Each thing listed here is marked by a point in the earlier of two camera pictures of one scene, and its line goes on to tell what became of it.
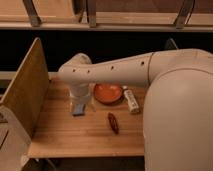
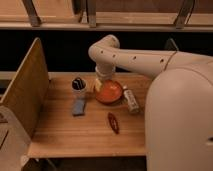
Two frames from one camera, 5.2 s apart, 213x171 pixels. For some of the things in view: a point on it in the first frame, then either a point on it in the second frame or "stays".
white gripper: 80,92 -> 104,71
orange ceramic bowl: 108,93 stays
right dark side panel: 171,45 stays
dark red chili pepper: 113,122 stays
